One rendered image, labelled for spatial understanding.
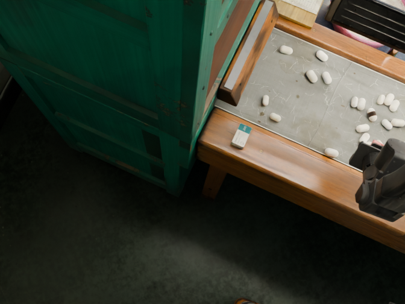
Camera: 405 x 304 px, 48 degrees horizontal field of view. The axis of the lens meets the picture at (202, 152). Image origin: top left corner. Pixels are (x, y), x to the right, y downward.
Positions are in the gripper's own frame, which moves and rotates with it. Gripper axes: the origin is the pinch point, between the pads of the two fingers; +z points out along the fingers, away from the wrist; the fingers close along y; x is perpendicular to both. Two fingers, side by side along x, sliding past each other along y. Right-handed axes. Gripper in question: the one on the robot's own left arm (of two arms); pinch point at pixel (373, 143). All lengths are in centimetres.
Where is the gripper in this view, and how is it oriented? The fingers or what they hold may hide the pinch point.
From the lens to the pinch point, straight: 119.2
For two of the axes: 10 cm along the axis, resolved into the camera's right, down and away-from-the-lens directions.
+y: -9.1, -4.0, 0.6
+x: -3.0, 7.7, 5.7
